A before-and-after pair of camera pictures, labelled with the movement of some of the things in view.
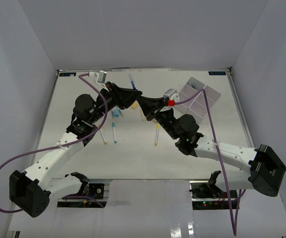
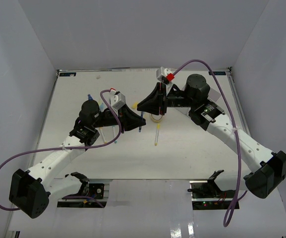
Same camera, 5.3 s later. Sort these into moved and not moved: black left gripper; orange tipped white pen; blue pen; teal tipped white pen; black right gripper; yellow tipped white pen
Moved: blue pen; black right gripper; black left gripper
Not moved: orange tipped white pen; yellow tipped white pen; teal tipped white pen
